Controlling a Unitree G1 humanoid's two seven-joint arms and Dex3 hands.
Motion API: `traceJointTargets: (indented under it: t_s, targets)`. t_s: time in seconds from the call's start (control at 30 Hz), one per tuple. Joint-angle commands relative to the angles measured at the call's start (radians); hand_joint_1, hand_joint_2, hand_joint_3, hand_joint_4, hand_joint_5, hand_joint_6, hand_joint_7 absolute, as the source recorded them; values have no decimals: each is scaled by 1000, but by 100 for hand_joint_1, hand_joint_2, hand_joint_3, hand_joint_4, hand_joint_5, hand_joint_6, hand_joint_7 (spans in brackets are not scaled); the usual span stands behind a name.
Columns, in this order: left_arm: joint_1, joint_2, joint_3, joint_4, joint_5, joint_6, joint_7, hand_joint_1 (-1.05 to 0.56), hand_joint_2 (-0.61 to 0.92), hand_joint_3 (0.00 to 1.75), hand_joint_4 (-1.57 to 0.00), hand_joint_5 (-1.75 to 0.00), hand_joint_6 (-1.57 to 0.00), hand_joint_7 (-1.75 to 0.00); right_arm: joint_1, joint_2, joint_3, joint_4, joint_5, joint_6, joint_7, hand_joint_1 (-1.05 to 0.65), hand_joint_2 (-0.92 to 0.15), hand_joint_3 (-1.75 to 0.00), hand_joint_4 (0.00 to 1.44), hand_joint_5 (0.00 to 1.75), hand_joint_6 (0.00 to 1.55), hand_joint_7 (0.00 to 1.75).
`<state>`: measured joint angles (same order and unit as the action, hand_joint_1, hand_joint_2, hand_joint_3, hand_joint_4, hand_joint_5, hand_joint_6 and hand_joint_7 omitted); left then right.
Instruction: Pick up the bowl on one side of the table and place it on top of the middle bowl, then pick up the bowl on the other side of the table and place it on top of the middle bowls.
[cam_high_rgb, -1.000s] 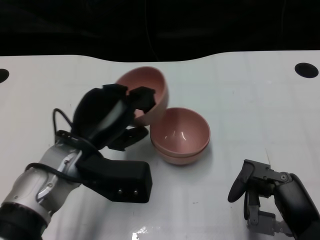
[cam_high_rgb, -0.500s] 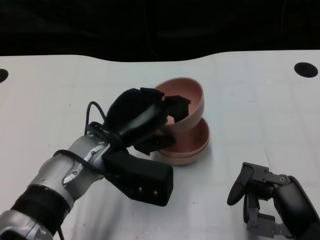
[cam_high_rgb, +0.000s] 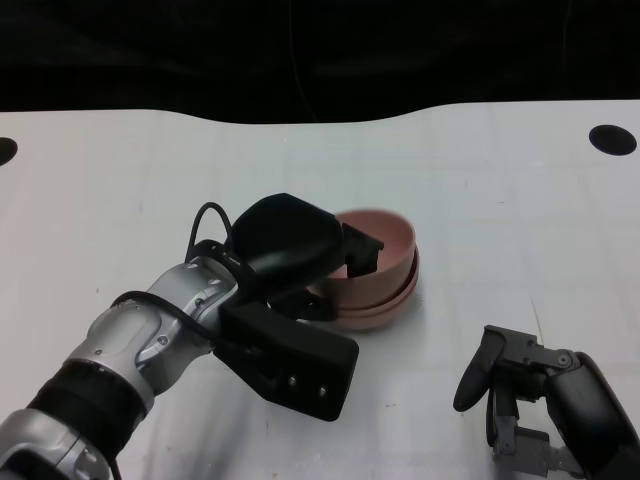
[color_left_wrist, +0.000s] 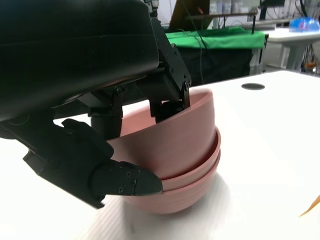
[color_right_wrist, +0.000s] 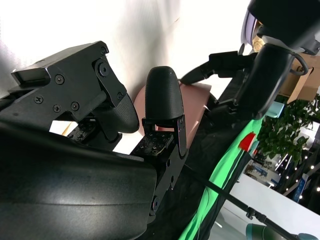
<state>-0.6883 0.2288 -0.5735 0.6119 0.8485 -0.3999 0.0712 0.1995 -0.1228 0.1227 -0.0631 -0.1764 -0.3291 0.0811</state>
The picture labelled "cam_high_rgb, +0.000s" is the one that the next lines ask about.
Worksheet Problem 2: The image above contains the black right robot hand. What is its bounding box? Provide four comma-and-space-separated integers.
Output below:
452, 324, 640, 480

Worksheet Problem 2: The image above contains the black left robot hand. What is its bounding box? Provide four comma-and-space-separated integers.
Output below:
224, 191, 386, 322

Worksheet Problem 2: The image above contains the pink plastic bowl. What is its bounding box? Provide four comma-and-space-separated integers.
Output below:
319, 208, 418, 310
338, 277, 421, 335
337, 252, 420, 320

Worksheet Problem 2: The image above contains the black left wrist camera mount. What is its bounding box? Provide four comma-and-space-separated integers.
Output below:
211, 298, 361, 422

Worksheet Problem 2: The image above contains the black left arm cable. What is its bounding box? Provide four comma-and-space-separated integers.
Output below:
111, 201, 262, 362

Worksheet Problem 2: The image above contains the black backdrop cloth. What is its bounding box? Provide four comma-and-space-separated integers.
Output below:
0, 0, 640, 125

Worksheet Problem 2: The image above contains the black round table grommet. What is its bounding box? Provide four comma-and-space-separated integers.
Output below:
0, 137, 20, 168
587, 124, 638, 158

